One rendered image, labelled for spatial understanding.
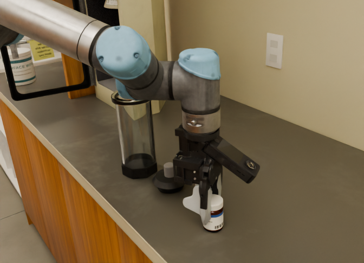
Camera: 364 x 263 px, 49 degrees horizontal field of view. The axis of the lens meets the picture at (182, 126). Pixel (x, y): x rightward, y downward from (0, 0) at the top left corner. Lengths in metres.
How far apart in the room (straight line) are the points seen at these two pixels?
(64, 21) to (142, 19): 0.72
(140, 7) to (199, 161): 0.71
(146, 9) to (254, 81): 0.48
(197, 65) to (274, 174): 0.49
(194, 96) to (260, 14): 0.77
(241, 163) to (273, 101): 0.72
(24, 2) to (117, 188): 0.54
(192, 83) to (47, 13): 0.27
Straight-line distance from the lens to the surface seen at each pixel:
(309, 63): 1.36
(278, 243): 0.89
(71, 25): 0.68
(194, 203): 0.85
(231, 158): 0.79
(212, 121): 0.76
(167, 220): 0.94
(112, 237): 1.19
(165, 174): 1.02
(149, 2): 1.40
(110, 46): 0.62
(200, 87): 0.73
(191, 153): 0.82
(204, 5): 1.69
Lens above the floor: 1.51
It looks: 25 degrees down
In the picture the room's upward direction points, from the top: 3 degrees counter-clockwise
